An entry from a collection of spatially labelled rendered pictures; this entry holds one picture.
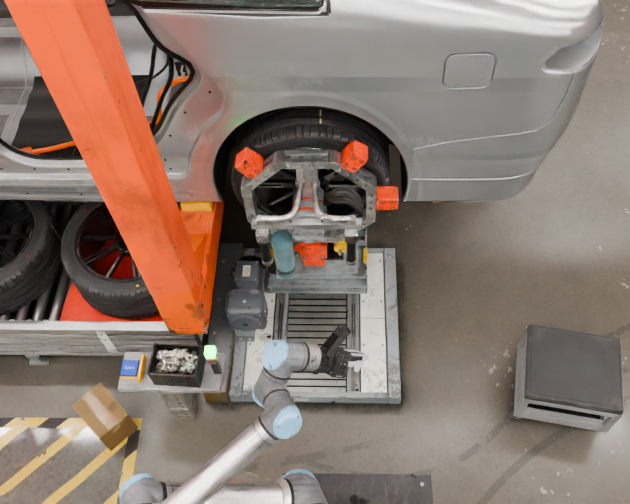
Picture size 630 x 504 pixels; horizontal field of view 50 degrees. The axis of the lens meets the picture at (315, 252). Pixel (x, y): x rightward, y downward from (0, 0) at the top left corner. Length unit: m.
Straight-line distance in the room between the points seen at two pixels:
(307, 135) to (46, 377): 1.84
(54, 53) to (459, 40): 1.24
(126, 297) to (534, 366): 1.79
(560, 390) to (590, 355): 0.22
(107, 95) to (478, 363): 2.24
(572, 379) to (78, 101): 2.22
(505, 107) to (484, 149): 0.22
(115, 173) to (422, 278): 1.98
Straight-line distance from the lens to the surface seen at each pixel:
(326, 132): 2.60
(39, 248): 3.39
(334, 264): 3.35
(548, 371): 3.08
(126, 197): 2.15
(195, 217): 3.03
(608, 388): 3.12
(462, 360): 3.40
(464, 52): 2.36
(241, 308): 3.06
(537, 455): 3.30
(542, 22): 2.38
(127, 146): 1.96
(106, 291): 3.14
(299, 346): 2.11
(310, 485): 2.59
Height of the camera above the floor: 3.06
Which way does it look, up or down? 57 degrees down
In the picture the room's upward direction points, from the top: 5 degrees counter-clockwise
